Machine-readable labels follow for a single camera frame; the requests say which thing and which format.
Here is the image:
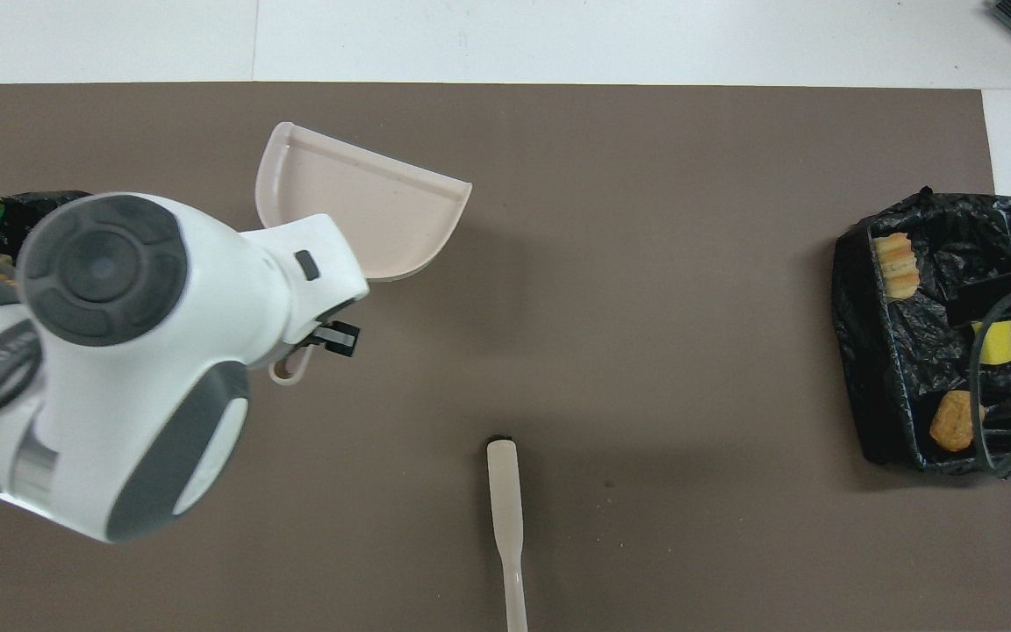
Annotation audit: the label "black bag lined bin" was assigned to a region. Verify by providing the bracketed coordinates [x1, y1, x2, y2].
[830, 187, 1011, 479]
[0, 190, 96, 264]

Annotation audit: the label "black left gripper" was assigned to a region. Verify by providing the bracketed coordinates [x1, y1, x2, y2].
[307, 320, 362, 359]

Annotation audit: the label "brown toy nugget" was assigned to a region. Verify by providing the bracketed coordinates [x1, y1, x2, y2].
[929, 391, 986, 454]

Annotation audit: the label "beige plastic dustpan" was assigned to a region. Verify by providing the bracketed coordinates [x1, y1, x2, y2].
[255, 121, 474, 388]

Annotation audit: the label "beige brush black bristles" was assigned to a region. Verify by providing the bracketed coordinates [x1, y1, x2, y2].
[486, 434, 530, 632]

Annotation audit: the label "brown table mat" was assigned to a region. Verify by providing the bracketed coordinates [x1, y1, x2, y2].
[0, 82, 1011, 632]

